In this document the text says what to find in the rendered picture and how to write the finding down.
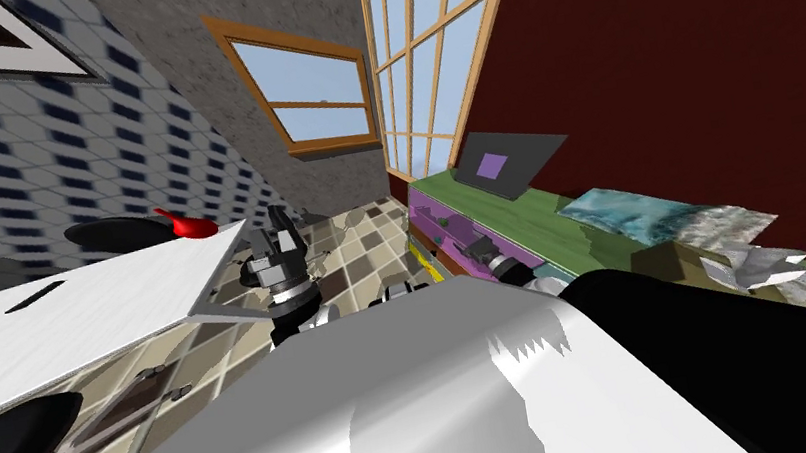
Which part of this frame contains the small wooden window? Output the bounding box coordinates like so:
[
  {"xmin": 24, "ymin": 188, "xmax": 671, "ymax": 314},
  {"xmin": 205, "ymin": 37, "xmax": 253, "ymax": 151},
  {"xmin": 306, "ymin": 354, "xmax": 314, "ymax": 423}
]
[{"xmin": 199, "ymin": 0, "xmax": 383, "ymax": 172}]

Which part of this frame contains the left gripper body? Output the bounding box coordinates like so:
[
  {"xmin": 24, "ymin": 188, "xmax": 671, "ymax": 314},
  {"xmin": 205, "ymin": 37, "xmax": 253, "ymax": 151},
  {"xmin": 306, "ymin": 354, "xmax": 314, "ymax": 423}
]
[{"xmin": 241, "ymin": 228, "xmax": 318, "ymax": 301}]

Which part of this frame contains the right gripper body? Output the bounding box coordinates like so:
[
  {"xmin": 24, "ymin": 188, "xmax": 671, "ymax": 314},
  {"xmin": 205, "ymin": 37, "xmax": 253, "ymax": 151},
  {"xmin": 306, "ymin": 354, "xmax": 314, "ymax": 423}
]
[{"xmin": 458, "ymin": 231, "xmax": 512, "ymax": 279}]

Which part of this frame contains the grey crumpled object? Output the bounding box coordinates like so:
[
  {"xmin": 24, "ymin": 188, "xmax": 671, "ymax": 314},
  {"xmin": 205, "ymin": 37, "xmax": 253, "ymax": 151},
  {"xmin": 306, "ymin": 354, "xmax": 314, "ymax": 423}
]
[{"xmin": 698, "ymin": 235, "xmax": 806, "ymax": 298}]

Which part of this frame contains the large wooden window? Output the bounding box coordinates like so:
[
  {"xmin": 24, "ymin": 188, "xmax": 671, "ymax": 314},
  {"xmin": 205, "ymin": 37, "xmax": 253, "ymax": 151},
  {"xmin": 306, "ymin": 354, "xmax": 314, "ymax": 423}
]
[{"xmin": 358, "ymin": 0, "xmax": 563, "ymax": 186}]

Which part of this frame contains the green and purple cabinet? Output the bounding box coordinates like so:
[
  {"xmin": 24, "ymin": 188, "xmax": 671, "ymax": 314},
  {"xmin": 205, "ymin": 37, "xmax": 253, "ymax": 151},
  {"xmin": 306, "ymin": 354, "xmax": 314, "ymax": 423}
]
[{"xmin": 397, "ymin": 112, "xmax": 806, "ymax": 411}]

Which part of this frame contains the white table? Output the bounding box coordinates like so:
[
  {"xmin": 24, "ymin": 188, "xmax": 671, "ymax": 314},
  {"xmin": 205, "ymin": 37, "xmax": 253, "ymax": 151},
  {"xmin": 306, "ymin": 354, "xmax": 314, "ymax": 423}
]
[{"xmin": 0, "ymin": 218, "xmax": 277, "ymax": 438}]

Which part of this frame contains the dark grey laptop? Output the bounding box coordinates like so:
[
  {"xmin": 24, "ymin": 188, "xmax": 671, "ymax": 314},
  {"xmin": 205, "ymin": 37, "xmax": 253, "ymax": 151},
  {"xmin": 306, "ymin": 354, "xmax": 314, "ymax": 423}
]
[{"xmin": 445, "ymin": 117, "xmax": 578, "ymax": 211}]

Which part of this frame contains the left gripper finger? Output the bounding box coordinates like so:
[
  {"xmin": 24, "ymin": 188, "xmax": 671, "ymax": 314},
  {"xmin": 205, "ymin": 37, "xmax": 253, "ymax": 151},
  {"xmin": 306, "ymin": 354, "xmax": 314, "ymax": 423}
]
[
  {"xmin": 244, "ymin": 226, "xmax": 280, "ymax": 269},
  {"xmin": 265, "ymin": 201, "xmax": 307, "ymax": 258}
]

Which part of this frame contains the red curved object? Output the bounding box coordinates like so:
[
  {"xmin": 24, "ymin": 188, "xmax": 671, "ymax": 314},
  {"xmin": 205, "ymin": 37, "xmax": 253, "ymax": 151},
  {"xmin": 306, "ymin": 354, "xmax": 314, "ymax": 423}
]
[{"xmin": 152, "ymin": 199, "xmax": 221, "ymax": 247}]

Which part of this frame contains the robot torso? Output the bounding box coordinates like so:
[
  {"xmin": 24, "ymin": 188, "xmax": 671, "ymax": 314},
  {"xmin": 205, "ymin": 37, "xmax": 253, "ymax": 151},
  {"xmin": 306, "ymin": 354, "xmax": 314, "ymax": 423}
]
[{"xmin": 0, "ymin": 228, "xmax": 758, "ymax": 453}]

